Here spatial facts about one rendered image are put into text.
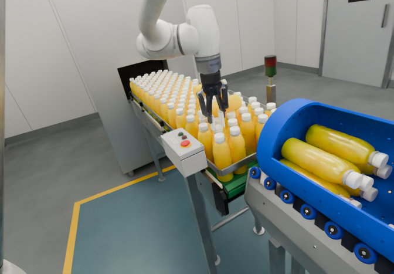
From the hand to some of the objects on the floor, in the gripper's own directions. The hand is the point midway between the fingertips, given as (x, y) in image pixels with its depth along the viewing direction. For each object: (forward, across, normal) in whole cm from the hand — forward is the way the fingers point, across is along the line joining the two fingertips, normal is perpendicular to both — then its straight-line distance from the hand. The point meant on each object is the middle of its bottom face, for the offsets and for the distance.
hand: (217, 121), depth 89 cm
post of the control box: (+113, -16, +2) cm, 114 cm away
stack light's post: (+113, +49, +20) cm, 124 cm away
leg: (+113, +6, -25) cm, 116 cm away
